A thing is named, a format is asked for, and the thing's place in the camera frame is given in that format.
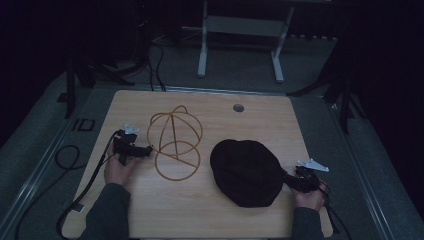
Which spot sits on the person's left hand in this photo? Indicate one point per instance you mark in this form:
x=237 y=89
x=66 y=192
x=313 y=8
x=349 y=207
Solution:
x=117 y=170

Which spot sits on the white metal table frame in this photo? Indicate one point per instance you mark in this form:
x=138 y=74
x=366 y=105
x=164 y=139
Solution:
x=243 y=26

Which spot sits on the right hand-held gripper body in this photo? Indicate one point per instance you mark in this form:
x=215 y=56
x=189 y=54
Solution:
x=307 y=176

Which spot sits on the person's right hand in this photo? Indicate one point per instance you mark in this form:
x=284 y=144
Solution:
x=309 y=199

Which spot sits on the black tripod stand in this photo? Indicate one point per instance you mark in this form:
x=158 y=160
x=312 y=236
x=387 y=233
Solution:
x=336 y=86
x=100 y=70

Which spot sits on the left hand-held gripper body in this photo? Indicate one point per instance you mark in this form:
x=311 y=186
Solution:
x=124 y=143

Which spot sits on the black hat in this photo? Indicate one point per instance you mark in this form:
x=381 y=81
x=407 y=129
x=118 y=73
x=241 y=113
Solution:
x=247 y=172

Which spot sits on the grey table grommet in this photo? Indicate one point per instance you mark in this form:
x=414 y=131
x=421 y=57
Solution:
x=238 y=107

